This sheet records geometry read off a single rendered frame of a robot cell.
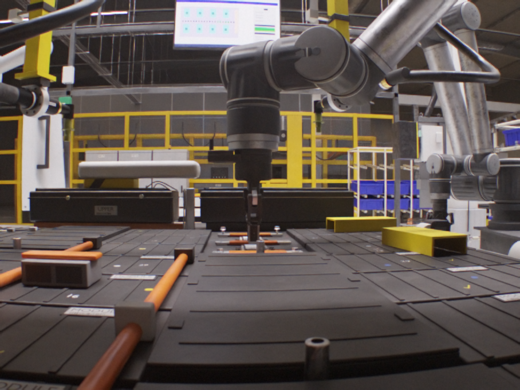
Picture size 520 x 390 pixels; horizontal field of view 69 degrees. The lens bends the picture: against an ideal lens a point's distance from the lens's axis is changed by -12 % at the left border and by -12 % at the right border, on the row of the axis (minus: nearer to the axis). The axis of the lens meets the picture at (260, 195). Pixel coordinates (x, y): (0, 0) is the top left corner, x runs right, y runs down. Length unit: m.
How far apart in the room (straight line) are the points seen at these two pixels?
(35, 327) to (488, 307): 0.37
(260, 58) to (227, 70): 0.08
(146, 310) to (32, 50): 1.01
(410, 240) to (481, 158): 1.48
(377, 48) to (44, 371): 0.83
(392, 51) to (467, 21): 1.28
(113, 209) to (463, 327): 1.01
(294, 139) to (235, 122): 9.80
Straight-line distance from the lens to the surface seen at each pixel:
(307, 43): 0.79
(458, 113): 2.34
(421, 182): 3.53
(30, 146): 3.52
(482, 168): 2.15
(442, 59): 2.32
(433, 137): 3.51
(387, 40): 0.92
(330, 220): 1.05
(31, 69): 1.20
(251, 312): 0.33
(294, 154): 10.58
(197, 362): 0.24
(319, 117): 1.47
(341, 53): 0.76
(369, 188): 6.78
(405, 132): 3.42
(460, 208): 4.60
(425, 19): 0.94
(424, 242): 0.67
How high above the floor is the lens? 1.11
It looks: 1 degrees down
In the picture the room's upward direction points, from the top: straight up
